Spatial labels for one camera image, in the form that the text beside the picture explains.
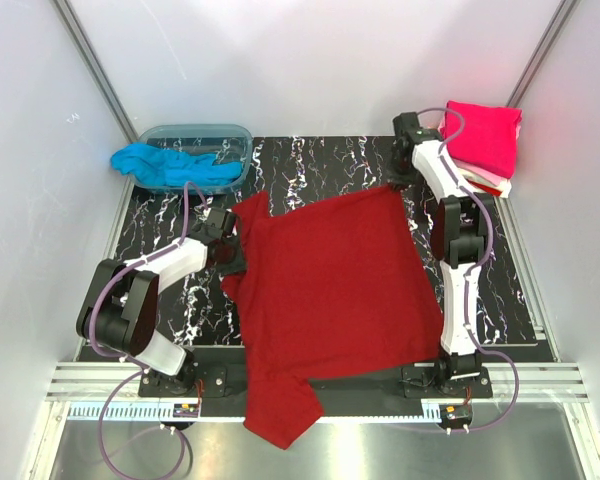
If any dark red t shirt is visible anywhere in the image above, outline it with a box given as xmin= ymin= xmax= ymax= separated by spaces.
xmin=222 ymin=186 xmax=443 ymax=449

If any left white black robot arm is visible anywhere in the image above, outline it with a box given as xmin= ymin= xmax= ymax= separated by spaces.
xmin=76 ymin=208 xmax=246 ymax=396

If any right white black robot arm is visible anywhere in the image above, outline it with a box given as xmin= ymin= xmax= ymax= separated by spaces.
xmin=390 ymin=112 xmax=493 ymax=397

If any folded red t shirt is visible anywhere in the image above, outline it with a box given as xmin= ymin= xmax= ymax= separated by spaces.
xmin=468 ymin=180 xmax=502 ymax=197

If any folded magenta t shirt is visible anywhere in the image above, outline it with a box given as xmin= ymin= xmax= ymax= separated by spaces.
xmin=446 ymin=101 xmax=522 ymax=179

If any blue t shirt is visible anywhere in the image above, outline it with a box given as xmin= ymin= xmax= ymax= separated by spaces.
xmin=110 ymin=143 xmax=243 ymax=188

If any clear blue plastic bin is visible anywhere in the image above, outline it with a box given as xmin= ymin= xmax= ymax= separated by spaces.
xmin=139 ymin=124 xmax=253 ymax=196

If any black marble pattern mat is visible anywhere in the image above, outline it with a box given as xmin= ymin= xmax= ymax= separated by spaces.
xmin=105 ymin=136 xmax=545 ymax=348

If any folded light pink t shirt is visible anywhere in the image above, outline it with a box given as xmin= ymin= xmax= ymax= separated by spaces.
xmin=454 ymin=160 xmax=510 ymax=189

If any folded white t shirt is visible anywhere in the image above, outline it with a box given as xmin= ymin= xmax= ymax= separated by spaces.
xmin=459 ymin=164 xmax=513 ymax=199

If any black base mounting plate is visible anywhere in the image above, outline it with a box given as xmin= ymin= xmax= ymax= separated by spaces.
xmin=138 ymin=346 xmax=494 ymax=422

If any aluminium front rail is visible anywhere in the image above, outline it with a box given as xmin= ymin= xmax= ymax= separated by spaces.
xmin=46 ymin=362 xmax=588 ymax=403

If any right aluminium frame post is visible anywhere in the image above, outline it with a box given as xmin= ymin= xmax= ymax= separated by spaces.
xmin=506 ymin=0 xmax=581 ymax=108

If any aluminium frame post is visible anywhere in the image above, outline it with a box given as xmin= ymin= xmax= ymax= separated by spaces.
xmin=50 ymin=0 xmax=139 ymax=143
xmin=506 ymin=0 xmax=581 ymax=108

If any left aluminium frame post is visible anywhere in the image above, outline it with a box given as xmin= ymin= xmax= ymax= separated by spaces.
xmin=50 ymin=0 xmax=139 ymax=143

